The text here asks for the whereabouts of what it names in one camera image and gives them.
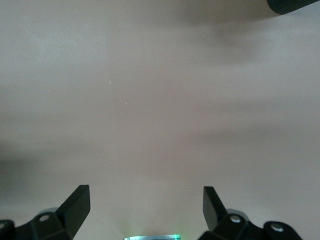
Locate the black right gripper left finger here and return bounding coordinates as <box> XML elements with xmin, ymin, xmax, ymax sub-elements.
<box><xmin>0</xmin><ymin>184</ymin><xmax>91</xmax><ymax>240</ymax></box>

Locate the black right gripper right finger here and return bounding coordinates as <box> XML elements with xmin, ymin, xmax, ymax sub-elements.
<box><xmin>199</xmin><ymin>186</ymin><xmax>304</xmax><ymax>240</ymax></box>

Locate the black ribbed cylinder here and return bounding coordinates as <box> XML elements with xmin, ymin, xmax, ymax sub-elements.
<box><xmin>266</xmin><ymin>0</ymin><xmax>320</xmax><ymax>15</ymax></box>

